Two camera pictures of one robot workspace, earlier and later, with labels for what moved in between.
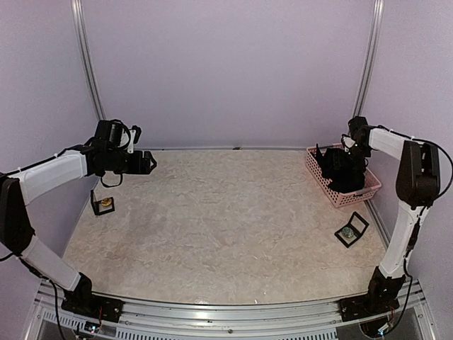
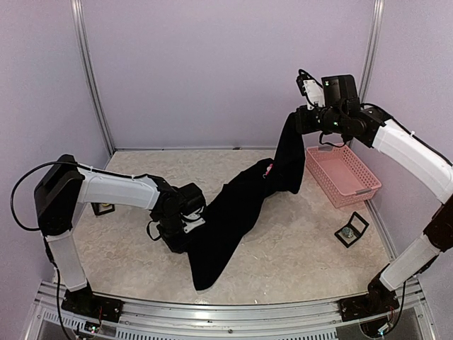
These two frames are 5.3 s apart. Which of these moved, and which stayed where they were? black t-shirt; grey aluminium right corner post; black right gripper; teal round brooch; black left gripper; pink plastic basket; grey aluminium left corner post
Moved: black right gripper; black left gripper; black t-shirt
Stayed: grey aluminium left corner post; teal round brooch; pink plastic basket; grey aluminium right corner post
